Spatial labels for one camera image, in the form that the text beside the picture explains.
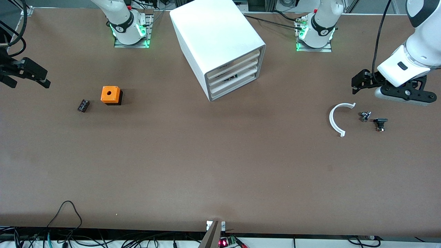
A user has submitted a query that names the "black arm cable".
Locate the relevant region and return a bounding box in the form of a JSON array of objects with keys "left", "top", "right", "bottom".
[
  {"left": 371, "top": 0, "right": 393, "bottom": 85},
  {"left": 0, "top": 0, "right": 28, "bottom": 58}
]

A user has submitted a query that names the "small electronics board red LED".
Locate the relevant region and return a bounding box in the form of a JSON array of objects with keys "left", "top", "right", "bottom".
[{"left": 218, "top": 236, "right": 247, "bottom": 248}]

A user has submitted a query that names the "small black switch part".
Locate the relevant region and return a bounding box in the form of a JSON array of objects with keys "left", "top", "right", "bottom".
[{"left": 373, "top": 118, "right": 389, "bottom": 133}]

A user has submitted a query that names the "thin black looped cable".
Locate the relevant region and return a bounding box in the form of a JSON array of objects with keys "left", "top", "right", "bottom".
[{"left": 47, "top": 200, "right": 83, "bottom": 238}]

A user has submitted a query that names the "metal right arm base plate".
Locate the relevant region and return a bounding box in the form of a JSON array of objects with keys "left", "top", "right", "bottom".
[{"left": 114, "top": 14, "right": 154, "bottom": 49}]

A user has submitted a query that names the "white drawer cabinet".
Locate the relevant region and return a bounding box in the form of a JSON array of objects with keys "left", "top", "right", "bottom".
[{"left": 170, "top": 0, "right": 266, "bottom": 102}]

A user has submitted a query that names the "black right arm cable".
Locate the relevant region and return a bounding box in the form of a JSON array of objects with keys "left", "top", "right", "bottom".
[{"left": 0, "top": 0, "right": 28, "bottom": 58}]

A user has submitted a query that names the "orange button enclosure box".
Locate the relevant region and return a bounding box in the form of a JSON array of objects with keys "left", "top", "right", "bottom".
[{"left": 100, "top": 85, "right": 123, "bottom": 106}]

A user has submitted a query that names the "aluminium camera pole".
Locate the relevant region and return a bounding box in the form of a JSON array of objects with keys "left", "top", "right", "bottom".
[{"left": 197, "top": 220, "right": 222, "bottom": 248}]

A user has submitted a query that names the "black cable bundle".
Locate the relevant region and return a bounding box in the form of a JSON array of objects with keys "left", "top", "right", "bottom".
[{"left": 0, "top": 226, "right": 207, "bottom": 248}]

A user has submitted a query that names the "black cable on table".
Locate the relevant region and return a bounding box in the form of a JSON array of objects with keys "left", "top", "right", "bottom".
[{"left": 242, "top": 14, "right": 306, "bottom": 28}]

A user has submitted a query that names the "white plastic drawer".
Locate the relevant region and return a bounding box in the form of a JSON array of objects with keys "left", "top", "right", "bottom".
[
  {"left": 210, "top": 72, "right": 258, "bottom": 101},
  {"left": 208, "top": 57, "right": 260, "bottom": 89},
  {"left": 207, "top": 49, "right": 261, "bottom": 82},
  {"left": 209, "top": 64, "right": 259, "bottom": 95}
]

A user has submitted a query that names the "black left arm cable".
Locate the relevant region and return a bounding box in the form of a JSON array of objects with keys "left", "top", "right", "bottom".
[{"left": 371, "top": 0, "right": 393, "bottom": 85}]

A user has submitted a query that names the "white curved plastic part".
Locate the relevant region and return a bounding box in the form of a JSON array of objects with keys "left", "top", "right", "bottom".
[{"left": 329, "top": 102, "right": 357, "bottom": 138}]

